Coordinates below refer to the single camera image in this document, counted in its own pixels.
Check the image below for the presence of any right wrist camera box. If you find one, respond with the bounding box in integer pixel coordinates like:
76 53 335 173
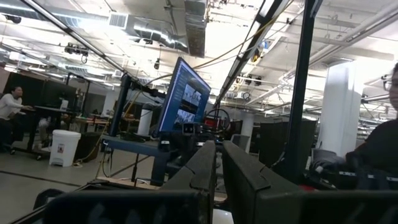
182 122 196 135

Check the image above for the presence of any blue grey desk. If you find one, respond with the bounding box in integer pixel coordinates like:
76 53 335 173
101 134 171 187

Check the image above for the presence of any metal air duct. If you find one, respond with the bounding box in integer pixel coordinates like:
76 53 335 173
108 0 208 58

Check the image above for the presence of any black rig frame beam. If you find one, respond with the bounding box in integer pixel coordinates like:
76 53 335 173
214 0 292 106

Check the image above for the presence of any black monitor stand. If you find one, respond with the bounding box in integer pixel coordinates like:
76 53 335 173
107 73 167 138

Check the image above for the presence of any white column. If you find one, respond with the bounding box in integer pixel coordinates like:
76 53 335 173
318 60 357 156

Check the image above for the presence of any person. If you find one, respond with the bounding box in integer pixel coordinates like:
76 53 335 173
345 62 398 187
0 86 34 153

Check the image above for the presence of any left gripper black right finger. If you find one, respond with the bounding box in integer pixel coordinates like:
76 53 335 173
222 141 398 224

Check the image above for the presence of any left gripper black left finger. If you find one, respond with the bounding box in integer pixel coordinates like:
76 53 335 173
42 140 217 224

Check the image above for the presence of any white trash bin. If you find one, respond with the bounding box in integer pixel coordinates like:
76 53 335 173
49 129 82 168

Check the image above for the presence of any black rig frame post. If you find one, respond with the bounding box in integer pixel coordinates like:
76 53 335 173
273 0 318 185

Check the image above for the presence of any white cylinder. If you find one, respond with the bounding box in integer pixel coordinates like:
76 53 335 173
136 103 154 136

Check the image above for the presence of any black partition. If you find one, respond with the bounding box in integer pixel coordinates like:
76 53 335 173
259 119 318 169

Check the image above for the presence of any black desk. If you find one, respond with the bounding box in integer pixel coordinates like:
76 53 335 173
26 105 77 159

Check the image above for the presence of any large computer monitor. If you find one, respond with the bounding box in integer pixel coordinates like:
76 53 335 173
155 57 212 137

